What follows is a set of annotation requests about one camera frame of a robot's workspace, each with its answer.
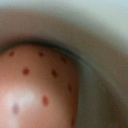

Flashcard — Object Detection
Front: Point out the pink pot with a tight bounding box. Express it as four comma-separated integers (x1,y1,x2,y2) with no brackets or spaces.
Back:
0,0,128,128

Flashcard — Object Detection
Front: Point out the red strawberry in pot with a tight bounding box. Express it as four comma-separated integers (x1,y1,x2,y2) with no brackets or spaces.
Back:
0,45,79,128

